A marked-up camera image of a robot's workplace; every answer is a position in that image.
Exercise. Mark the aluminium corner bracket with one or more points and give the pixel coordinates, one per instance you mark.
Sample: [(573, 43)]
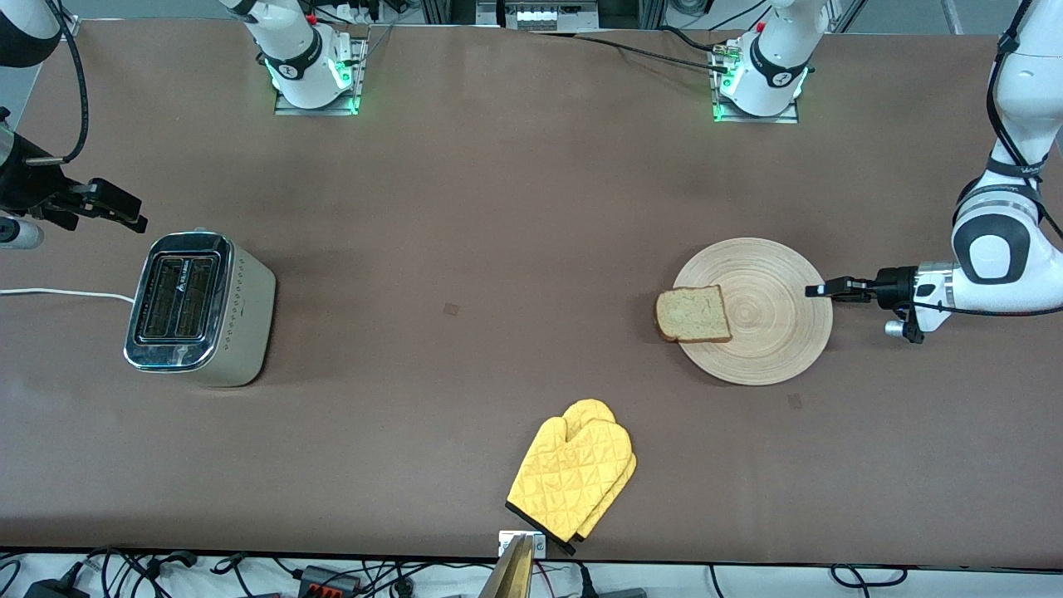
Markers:
[(71, 29)]

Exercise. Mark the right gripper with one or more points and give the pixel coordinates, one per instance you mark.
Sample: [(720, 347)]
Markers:
[(23, 188)]

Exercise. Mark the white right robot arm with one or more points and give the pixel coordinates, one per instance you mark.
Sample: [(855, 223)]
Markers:
[(291, 33)]

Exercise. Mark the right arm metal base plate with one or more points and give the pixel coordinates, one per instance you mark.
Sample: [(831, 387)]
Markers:
[(286, 108)]

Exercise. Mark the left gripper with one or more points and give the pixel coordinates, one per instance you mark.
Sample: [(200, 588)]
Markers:
[(893, 286)]

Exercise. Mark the yellow quilted oven mitt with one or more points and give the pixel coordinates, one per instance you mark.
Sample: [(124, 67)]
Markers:
[(565, 477), (591, 409)]

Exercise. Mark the beige chrome two-slot toaster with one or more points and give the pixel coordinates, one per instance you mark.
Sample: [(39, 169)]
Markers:
[(241, 332)]

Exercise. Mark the brown bread slice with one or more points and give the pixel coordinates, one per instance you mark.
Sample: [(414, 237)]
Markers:
[(693, 314)]

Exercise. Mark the gold aluminium profile bar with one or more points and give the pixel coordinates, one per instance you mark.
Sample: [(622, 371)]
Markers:
[(511, 577)]

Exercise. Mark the small metal mounting bracket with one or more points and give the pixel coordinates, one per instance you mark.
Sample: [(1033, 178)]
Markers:
[(507, 544)]

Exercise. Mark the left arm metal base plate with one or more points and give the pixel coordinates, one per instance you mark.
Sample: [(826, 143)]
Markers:
[(789, 119)]

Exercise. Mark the white power strip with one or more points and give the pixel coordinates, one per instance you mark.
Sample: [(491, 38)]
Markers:
[(548, 17)]

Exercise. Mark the round wooden plate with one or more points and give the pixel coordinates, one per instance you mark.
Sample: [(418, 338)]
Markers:
[(772, 316)]

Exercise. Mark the black power adapter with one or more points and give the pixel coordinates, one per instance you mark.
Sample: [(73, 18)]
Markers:
[(50, 591)]

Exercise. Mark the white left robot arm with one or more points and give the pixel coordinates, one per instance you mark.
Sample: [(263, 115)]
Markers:
[(1005, 249)]

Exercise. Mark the red and black connector block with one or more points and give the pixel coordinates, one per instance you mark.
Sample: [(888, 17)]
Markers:
[(320, 581)]

